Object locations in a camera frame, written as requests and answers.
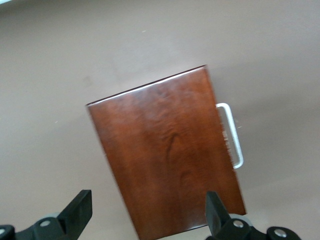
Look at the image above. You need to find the dark brown wooden cabinet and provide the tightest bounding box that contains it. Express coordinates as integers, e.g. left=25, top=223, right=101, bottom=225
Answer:
left=86, top=64, right=247, bottom=240

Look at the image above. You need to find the wooden drawer with white handle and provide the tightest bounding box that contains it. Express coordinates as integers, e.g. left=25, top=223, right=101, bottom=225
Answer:
left=214, top=102, right=245, bottom=170

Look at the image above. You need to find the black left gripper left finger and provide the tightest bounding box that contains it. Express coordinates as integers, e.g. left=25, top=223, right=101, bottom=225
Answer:
left=0, top=189, right=93, bottom=240

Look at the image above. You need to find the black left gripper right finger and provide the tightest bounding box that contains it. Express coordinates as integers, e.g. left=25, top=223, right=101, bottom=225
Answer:
left=204, top=191, right=300, bottom=240

